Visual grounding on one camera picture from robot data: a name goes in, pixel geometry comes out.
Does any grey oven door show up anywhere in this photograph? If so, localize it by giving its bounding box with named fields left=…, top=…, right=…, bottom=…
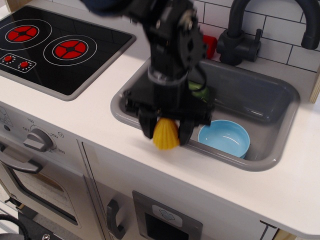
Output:
left=0, top=163, right=105, bottom=240

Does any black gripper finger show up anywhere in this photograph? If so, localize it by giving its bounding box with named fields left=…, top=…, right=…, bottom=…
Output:
left=138, top=112, right=158, bottom=139
left=178, top=119, right=195, bottom=146

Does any light blue bowl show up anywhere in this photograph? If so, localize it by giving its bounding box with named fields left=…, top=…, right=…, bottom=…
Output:
left=197, top=119, right=251, bottom=159

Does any grey oven door handle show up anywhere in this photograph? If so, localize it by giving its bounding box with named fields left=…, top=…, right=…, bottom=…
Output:
left=0, top=143, right=43, bottom=174

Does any grey dispenser panel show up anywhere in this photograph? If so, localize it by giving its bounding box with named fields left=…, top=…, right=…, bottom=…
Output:
left=132, top=191, right=203, bottom=240

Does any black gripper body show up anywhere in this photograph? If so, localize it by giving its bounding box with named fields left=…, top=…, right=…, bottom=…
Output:
left=123, top=79, right=214, bottom=126

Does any yellow toy corn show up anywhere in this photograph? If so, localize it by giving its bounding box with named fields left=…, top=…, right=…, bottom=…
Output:
left=152, top=117, right=180, bottom=150

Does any black toy stovetop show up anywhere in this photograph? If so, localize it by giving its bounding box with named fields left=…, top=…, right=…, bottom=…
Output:
left=0, top=6, right=136, bottom=101

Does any green toy bell pepper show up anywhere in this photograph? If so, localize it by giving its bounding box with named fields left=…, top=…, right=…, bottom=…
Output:
left=188, top=80, right=210, bottom=103

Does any grey oven knob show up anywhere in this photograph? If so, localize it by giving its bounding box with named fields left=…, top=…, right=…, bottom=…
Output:
left=23, top=128, right=54, bottom=153

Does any red ketchup bottle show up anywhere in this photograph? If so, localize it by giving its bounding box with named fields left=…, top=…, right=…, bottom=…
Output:
left=203, top=35, right=218, bottom=59

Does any grey cabinet door handle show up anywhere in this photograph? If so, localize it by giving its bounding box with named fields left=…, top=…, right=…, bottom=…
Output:
left=106, top=199, right=126, bottom=240

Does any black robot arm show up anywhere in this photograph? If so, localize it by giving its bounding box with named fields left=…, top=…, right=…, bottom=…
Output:
left=84, top=0, right=212, bottom=145

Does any black cable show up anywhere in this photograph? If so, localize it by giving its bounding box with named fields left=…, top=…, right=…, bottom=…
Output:
left=0, top=213, right=37, bottom=240

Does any dark grey faucet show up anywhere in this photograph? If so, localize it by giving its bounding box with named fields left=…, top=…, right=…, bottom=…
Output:
left=216, top=0, right=320, bottom=66

